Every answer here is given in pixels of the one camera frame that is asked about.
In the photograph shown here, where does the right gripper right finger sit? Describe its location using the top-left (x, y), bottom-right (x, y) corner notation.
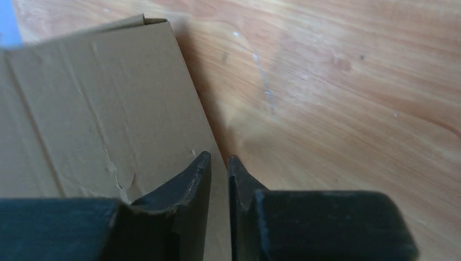
top-left (228, 156), bottom-right (419, 260)

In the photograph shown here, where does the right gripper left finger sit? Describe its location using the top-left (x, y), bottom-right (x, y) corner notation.
top-left (1, 151), bottom-right (211, 260)

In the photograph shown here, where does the brown cardboard box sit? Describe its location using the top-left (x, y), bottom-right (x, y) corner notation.
top-left (1, 15), bottom-right (231, 260)

